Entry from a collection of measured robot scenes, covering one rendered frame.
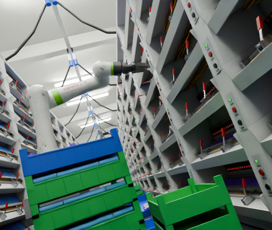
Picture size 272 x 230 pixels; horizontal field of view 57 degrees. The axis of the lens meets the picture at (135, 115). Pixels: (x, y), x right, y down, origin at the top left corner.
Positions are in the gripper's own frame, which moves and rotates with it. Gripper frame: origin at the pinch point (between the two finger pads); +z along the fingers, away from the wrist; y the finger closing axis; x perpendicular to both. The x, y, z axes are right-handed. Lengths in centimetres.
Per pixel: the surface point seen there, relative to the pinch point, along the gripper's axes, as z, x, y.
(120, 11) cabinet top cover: -17, 72, -34
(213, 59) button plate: 7, -39, 82
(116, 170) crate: -27, -72, 74
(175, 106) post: 9.0, -33.6, 16.2
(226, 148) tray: 15, -66, 62
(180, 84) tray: 6, -31, 44
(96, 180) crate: -33, -74, 76
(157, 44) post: 2.0, 7.2, 16.3
